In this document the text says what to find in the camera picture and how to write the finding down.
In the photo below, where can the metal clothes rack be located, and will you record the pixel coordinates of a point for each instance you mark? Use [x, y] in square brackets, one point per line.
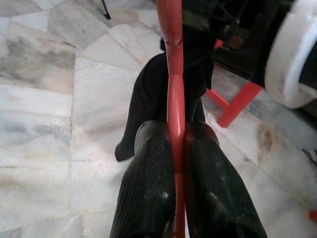
[107, 13]

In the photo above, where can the red plastic hanger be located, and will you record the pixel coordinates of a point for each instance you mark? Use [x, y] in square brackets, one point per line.
[175, 99]

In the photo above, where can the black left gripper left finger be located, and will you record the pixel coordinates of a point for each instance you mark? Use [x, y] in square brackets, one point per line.
[146, 188]

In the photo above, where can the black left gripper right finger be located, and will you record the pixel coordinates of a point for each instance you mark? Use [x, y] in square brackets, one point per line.
[215, 193]

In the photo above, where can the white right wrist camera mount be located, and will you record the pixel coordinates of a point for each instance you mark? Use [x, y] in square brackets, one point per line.
[292, 62]

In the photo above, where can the black polo shirt green logo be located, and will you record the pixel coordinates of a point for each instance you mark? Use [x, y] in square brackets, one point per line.
[148, 99]

